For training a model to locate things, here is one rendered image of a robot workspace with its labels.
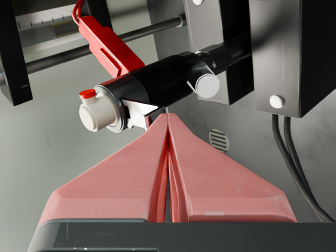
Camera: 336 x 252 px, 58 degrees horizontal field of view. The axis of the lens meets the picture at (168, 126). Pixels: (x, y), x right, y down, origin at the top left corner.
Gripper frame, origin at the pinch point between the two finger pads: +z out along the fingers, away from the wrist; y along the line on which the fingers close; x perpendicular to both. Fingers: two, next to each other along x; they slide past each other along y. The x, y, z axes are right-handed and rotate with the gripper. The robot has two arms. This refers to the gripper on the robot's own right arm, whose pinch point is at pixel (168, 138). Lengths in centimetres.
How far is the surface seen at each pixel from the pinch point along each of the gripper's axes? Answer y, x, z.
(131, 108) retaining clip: 1.8, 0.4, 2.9
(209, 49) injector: -2.8, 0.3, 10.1
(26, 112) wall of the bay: 19.0, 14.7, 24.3
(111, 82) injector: 3.0, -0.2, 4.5
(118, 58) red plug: 2.9, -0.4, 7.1
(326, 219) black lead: -9.7, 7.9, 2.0
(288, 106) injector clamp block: -8.8, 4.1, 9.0
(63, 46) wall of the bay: 14.6, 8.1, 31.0
